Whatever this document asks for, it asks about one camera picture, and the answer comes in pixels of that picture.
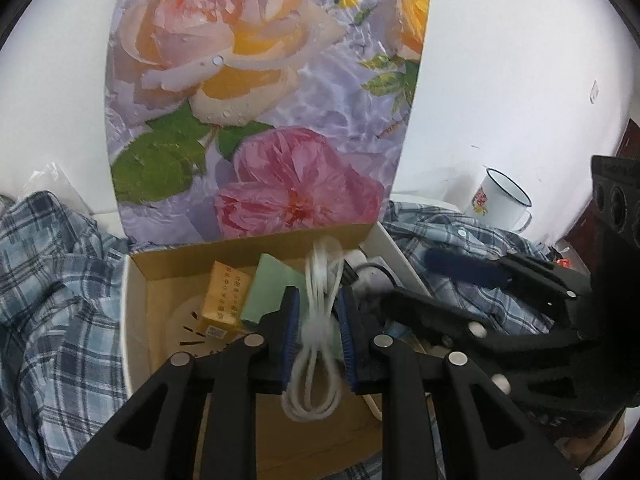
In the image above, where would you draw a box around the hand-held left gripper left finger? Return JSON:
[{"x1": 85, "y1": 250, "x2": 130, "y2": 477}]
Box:
[{"x1": 59, "y1": 285, "x2": 301, "y2": 480}]

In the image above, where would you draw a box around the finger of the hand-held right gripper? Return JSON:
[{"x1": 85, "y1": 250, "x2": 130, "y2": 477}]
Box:
[
  {"x1": 425, "y1": 247, "x2": 593, "y2": 331},
  {"x1": 377, "y1": 290, "x2": 581, "y2": 356}
]

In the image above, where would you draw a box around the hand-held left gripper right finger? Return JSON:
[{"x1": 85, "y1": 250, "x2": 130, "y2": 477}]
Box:
[{"x1": 336, "y1": 285, "x2": 581, "y2": 480}]

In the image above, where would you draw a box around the green paper sheet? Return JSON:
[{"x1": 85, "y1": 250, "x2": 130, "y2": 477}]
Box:
[{"x1": 240, "y1": 252, "x2": 298, "y2": 326}]

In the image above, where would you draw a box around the white cable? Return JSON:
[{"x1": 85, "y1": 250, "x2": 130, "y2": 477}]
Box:
[{"x1": 282, "y1": 236, "x2": 346, "y2": 422}]

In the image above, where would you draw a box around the white charger with black cable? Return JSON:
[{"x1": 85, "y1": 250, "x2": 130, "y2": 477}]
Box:
[{"x1": 345, "y1": 250, "x2": 401, "y2": 291}]

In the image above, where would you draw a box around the yellow packet with blue label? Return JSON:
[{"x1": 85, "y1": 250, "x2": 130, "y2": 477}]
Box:
[{"x1": 195, "y1": 260, "x2": 253, "y2": 341}]

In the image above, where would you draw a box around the beige round slotted disc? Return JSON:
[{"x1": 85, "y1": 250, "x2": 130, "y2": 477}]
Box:
[{"x1": 167, "y1": 295, "x2": 236, "y2": 361}]

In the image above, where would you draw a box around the white cardboard box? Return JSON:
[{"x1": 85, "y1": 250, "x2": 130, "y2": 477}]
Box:
[{"x1": 121, "y1": 222, "x2": 431, "y2": 480}]

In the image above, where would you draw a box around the person's right hand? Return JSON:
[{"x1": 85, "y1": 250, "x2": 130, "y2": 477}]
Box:
[{"x1": 555, "y1": 410, "x2": 628, "y2": 468}]

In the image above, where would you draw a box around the white enamel mug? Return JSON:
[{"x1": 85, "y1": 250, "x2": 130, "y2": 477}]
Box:
[{"x1": 467, "y1": 167, "x2": 533, "y2": 233}]

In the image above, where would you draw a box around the white side table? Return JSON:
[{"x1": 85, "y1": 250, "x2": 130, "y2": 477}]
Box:
[{"x1": 390, "y1": 192, "x2": 471, "y2": 211}]

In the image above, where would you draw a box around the dark brown door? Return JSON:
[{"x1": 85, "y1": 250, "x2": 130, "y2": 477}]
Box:
[{"x1": 562, "y1": 117, "x2": 640, "y2": 266}]

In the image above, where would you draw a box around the floral printed panel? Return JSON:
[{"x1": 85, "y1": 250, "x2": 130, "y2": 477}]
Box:
[{"x1": 103, "y1": 0, "x2": 431, "y2": 246}]

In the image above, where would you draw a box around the blue plaid shirt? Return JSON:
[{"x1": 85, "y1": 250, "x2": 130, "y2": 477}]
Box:
[{"x1": 0, "y1": 190, "x2": 556, "y2": 480}]

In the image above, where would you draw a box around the clear plastic bag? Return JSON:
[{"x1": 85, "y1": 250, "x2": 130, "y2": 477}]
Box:
[{"x1": 17, "y1": 160, "x2": 98, "y2": 216}]

